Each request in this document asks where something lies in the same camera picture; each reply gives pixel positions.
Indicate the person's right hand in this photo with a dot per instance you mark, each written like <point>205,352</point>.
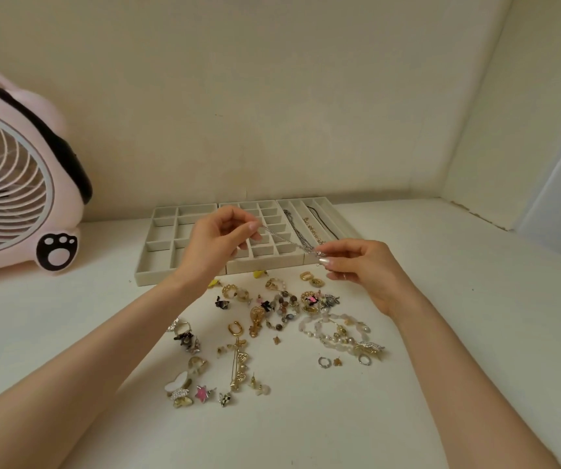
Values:
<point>373,273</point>

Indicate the person's left hand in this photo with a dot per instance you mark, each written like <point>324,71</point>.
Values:
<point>212,249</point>

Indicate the yellow enamel earring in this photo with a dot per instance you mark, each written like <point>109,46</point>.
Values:
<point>213,283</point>
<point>259,274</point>

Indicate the grey bracelet tray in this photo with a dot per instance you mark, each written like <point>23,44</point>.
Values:
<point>163,234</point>

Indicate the grey necklace tray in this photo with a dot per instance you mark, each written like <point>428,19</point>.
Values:
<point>344,224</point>

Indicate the grey earring grid tray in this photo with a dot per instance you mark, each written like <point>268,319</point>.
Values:
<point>270,253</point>

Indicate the pile of mixed jewelry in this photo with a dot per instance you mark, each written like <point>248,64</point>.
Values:
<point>256,319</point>

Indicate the white heart brooch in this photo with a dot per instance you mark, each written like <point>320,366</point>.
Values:
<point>175,382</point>

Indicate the rhinestone bow brooch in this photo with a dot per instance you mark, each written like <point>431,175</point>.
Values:
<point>180,394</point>

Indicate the person's left forearm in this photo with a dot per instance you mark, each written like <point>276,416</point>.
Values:
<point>89,376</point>

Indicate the person's right forearm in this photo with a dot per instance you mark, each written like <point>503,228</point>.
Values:
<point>466,385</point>

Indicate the white table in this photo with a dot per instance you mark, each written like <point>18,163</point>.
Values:
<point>481,297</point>

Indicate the white door panel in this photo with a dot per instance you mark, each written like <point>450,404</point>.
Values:
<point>559,214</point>

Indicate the pink animal-shaped desk fan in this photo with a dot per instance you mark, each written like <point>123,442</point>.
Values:
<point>11,190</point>

